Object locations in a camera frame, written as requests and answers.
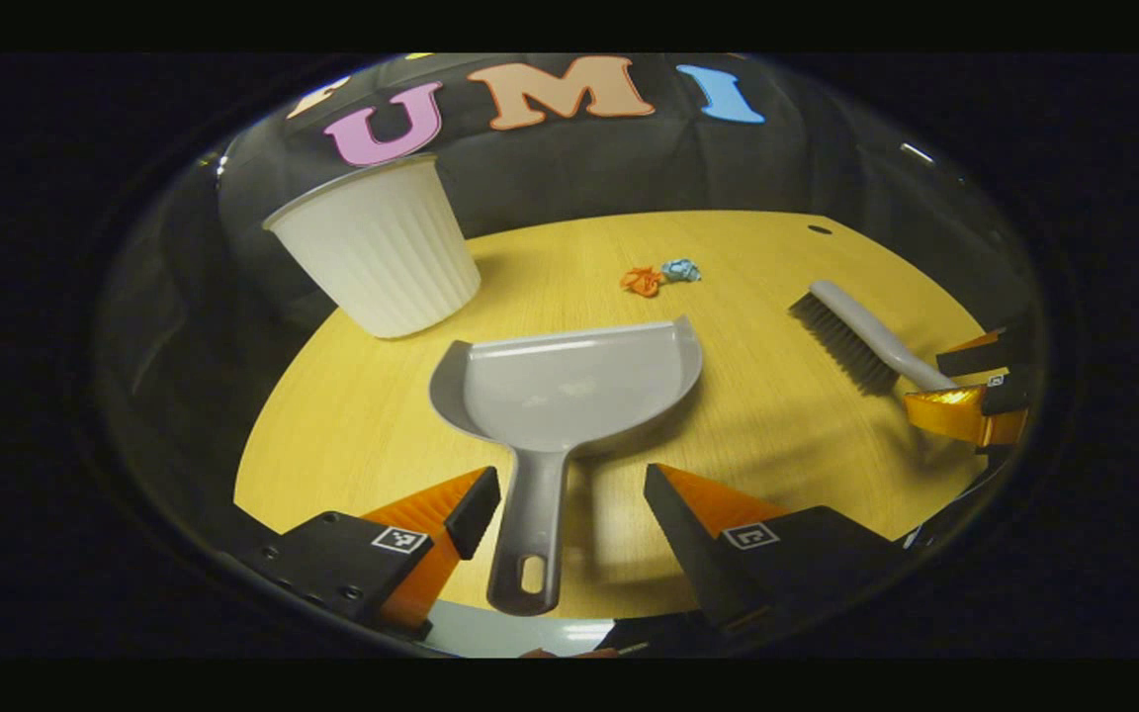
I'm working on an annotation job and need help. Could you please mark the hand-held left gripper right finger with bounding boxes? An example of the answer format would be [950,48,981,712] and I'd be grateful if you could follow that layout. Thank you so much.
[643,462,926,644]

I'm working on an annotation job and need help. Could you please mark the grey plastic dustpan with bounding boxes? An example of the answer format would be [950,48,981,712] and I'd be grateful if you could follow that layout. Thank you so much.
[428,314,705,617]

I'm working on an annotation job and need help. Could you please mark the white ribbed garbage bin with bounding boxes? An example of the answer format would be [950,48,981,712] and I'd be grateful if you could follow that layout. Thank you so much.
[263,153,482,340]

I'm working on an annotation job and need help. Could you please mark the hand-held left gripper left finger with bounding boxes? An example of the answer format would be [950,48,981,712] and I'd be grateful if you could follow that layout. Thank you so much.
[223,465,501,644]

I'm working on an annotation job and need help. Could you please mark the small grey broom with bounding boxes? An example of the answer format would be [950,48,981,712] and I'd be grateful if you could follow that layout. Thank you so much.
[789,280,961,397]

